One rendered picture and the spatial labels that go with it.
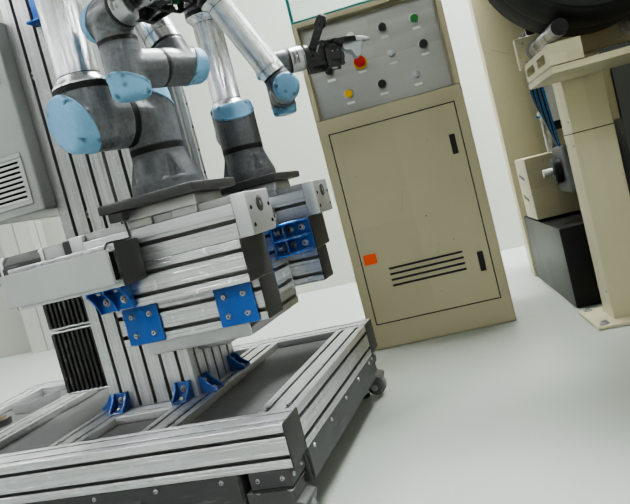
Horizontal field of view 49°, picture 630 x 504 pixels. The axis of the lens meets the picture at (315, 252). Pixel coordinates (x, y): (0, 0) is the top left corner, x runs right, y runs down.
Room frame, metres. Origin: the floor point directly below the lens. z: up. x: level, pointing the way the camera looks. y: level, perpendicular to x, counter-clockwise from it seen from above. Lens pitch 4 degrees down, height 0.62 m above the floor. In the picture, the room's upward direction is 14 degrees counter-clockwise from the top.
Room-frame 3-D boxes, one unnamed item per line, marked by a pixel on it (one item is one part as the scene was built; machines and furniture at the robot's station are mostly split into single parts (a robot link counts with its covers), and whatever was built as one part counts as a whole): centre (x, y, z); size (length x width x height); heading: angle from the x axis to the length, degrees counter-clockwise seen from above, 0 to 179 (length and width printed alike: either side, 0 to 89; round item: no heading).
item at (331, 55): (2.15, -0.18, 1.04); 0.12 x 0.08 x 0.09; 98
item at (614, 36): (2.15, -0.96, 0.90); 0.40 x 0.03 x 0.10; 81
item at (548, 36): (2.00, -0.80, 0.90); 0.35 x 0.05 x 0.05; 171
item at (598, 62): (1.98, -0.93, 0.80); 0.37 x 0.36 x 0.02; 81
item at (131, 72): (1.32, 0.24, 0.94); 0.11 x 0.08 x 0.11; 137
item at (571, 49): (2.00, -0.80, 0.84); 0.36 x 0.09 x 0.06; 171
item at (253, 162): (1.98, 0.13, 0.77); 0.15 x 0.15 x 0.10
